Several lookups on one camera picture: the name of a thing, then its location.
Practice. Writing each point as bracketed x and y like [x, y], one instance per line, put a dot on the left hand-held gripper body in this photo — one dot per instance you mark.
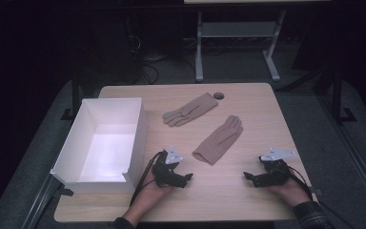
[166, 167]

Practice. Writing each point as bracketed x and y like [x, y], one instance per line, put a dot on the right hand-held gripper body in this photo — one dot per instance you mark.
[276, 168]

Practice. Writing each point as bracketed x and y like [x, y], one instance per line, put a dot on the beige fabric glove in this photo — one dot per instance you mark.
[220, 140]
[192, 108]

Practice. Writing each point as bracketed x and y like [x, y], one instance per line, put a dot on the white rectangular box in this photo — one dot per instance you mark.
[108, 149]

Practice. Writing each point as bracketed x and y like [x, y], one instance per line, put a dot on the person's left hand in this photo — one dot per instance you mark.
[154, 194]

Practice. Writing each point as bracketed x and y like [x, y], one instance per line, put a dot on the person's right hand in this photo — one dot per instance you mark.
[290, 192]

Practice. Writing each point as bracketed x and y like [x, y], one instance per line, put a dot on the light wooden table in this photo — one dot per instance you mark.
[228, 194]

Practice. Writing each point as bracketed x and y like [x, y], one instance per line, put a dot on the black metal stand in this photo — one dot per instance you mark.
[75, 95]
[338, 98]

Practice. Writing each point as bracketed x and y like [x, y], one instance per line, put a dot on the aluminium rail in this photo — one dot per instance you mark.
[41, 203]
[355, 159]

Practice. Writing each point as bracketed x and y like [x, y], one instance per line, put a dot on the white metal table frame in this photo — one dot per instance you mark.
[238, 30]

